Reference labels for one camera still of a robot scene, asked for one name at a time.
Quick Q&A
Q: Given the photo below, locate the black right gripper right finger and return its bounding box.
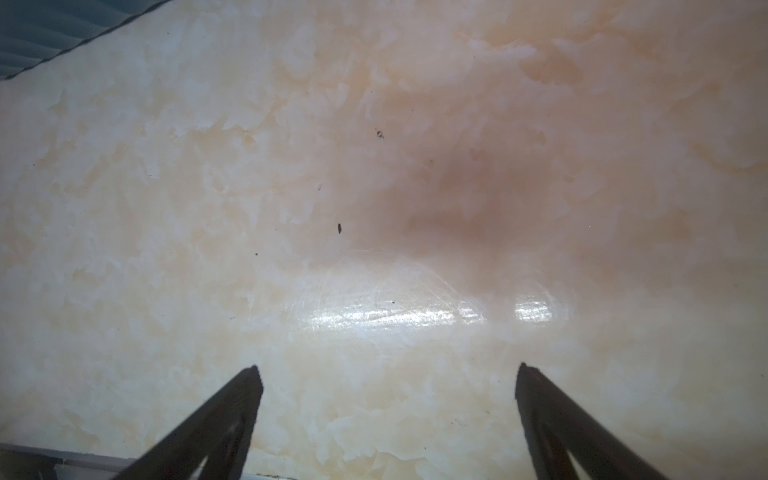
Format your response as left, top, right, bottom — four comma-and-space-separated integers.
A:
515, 363, 664, 479

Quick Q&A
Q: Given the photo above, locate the dark teal storage box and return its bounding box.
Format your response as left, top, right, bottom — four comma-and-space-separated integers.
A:
1, 0, 163, 80

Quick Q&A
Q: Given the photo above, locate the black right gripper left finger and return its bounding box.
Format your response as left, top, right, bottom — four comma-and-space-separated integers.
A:
117, 365, 264, 479

